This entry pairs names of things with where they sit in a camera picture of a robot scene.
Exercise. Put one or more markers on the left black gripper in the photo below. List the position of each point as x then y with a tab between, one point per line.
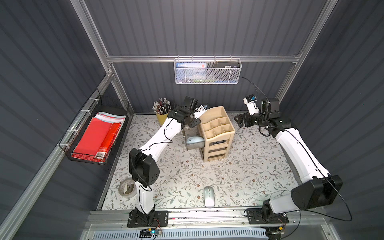
193	117

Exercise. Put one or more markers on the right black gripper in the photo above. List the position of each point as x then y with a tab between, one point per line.
243	119

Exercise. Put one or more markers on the beige drawer organizer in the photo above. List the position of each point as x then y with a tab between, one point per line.
217	130

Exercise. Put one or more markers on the light blue computer mouse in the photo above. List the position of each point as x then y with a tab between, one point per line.
195	140

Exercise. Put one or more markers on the clear top drawer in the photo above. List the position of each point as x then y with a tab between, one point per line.
194	146

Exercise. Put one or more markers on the grey computer mouse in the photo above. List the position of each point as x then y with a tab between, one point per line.
209	197

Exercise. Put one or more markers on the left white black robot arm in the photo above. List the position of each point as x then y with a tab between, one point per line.
143	161

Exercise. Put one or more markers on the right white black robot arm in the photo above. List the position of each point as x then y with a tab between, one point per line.
316	186

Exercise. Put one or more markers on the bottom drawer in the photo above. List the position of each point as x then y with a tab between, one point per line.
215	157

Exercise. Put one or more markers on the bundle of pens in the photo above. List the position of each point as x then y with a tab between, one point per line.
162	106

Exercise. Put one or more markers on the yellow pen cup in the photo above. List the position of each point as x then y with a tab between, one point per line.
162	116

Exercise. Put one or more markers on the blue box in basket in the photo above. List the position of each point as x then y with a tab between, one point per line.
190	72

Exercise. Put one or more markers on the black device in basket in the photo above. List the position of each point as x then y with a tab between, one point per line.
227	64

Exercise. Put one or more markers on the red folder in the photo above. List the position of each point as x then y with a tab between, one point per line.
97	141

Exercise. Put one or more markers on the roll of tape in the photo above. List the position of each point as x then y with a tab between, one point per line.
127	188

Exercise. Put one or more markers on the white ventilation grille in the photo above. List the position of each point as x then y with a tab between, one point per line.
243	233

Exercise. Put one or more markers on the small green circuit board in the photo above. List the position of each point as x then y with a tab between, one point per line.
150	233

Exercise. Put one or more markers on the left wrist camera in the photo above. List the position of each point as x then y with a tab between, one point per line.
199	111

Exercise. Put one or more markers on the white wire wall basket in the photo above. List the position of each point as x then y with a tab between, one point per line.
227	76

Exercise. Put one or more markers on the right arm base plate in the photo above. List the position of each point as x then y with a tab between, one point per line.
261	216

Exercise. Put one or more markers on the black wire side basket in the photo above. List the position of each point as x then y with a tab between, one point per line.
106	108

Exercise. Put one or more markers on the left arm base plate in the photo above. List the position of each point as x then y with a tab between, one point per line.
153	219

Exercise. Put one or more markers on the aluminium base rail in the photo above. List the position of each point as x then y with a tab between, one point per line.
195	218

